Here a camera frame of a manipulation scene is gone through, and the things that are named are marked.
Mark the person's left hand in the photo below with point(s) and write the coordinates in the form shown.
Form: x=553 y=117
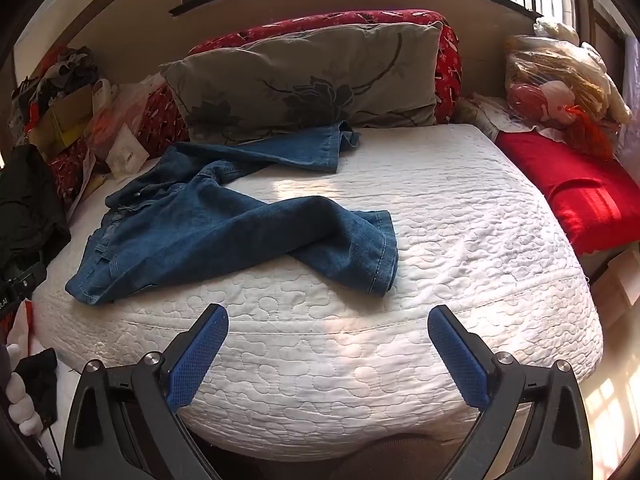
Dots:
x=25 y=405

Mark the white quilted mattress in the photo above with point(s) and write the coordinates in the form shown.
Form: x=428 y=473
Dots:
x=425 y=300

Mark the grey floral pillow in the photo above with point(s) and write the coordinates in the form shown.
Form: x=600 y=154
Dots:
x=310 y=80

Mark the brown cardboard box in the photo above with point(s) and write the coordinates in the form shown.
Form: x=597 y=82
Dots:
x=65 y=115

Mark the black cloth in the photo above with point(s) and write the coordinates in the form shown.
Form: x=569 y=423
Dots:
x=37 y=370

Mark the clear bag with orange contents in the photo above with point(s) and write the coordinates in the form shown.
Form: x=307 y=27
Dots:
x=117 y=115

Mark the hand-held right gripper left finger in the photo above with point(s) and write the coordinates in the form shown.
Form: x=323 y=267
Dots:
x=196 y=360

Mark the pale patterned cloth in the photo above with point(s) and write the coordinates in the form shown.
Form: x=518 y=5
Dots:
x=482 y=115

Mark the blue denim pants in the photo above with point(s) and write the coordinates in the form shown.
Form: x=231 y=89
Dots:
x=200 y=220

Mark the clear bag of stuffed items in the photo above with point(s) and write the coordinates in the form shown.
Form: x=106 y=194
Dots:
x=550 y=90

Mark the plain red blanket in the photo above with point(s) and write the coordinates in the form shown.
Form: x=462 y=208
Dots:
x=590 y=195

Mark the dark padded jacket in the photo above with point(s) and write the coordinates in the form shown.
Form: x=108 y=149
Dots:
x=30 y=200

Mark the white and red plastic bag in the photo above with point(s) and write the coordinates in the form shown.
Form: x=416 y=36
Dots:
x=22 y=322

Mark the flat cardboard boxes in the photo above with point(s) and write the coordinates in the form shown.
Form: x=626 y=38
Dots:
x=617 y=282

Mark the white labelled packet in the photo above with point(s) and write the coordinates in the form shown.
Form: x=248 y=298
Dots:
x=126 y=152

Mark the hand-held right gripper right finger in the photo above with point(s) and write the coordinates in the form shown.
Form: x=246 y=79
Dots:
x=460 y=362

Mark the pile of mixed clothes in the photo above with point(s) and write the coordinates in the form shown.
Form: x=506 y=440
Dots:
x=60 y=70

